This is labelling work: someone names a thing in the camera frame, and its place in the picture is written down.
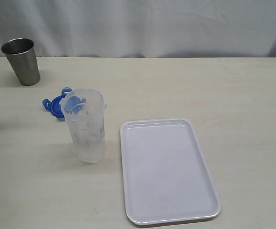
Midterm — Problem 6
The clear tall plastic container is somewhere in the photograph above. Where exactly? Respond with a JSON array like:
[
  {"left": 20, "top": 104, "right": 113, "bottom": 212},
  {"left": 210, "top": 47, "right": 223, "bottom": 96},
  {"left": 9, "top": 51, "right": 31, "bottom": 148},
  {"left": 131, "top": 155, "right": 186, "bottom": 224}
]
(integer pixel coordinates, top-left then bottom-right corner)
[{"left": 60, "top": 89, "right": 106, "bottom": 163}]

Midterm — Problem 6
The blue plastic lid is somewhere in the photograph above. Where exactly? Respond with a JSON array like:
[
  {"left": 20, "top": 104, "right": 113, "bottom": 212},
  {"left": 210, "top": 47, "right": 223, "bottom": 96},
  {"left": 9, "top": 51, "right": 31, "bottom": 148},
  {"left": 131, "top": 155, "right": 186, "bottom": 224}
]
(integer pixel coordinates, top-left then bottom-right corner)
[{"left": 41, "top": 88, "right": 84, "bottom": 120}]

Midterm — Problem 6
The stainless steel cup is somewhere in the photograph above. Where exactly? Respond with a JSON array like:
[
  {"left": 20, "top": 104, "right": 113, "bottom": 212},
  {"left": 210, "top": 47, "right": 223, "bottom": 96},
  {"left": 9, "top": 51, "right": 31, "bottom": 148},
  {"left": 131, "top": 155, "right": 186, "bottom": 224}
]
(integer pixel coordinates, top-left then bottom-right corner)
[{"left": 0, "top": 38, "right": 41, "bottom": 86}]

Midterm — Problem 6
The white rectangular plastic tray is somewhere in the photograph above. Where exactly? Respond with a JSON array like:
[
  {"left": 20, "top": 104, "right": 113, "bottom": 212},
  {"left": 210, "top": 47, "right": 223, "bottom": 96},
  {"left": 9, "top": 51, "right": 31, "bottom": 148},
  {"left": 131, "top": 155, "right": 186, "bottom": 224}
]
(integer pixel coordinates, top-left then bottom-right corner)
[{"left": 120, "top": 118, "right": 222, "bottom": 226}]

